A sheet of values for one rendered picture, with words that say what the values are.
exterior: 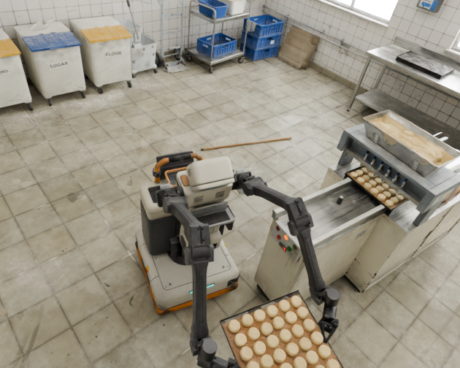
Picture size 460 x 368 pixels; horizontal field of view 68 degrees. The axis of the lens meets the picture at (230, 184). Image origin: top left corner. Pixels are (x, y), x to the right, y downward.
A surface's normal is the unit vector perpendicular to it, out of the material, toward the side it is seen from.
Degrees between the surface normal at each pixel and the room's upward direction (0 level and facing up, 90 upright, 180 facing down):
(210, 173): 43
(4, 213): 0
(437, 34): 90
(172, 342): 0
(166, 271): 1
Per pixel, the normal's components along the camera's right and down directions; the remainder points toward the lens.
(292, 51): -0.65, 0.04
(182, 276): 0.13, -0.72
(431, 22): -0.75, 0.37
